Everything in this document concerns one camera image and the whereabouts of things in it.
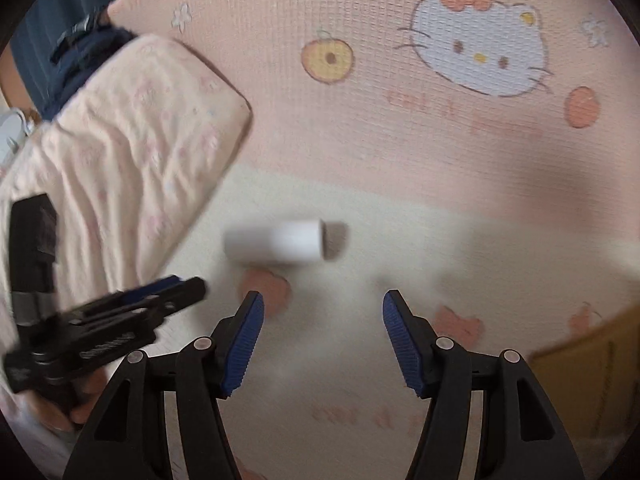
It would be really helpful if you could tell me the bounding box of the white paper roll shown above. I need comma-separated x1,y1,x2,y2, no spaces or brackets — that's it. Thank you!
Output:
223,219,327,264

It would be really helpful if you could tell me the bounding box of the person's left hand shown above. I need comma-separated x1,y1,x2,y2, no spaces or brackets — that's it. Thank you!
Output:
37,360,118,433

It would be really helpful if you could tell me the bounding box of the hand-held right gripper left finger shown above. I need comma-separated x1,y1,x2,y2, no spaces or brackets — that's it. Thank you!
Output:
62,290,265,480

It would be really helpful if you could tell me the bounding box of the pink cartoon printed mat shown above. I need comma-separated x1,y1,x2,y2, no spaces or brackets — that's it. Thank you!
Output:
75,0,640,480

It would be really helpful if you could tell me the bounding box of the pink printed pillow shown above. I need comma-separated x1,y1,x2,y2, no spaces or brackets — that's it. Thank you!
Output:
0,34,253,468

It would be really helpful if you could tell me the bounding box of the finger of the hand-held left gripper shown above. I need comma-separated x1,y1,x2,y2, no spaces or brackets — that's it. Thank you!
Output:
150,277,208,318
117,274,182,302

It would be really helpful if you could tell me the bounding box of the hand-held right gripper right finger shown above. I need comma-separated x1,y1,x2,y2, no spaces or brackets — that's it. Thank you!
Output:
382,289,586,480

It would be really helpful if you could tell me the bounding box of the white object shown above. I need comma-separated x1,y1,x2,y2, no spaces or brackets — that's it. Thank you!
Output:
0,107,37,162

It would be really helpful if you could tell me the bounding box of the dark blue cloth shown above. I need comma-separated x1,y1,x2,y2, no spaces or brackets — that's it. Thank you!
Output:
9,0,140,122

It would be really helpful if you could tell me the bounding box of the cardboard box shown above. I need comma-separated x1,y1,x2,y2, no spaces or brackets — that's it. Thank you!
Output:
529,305,637,442

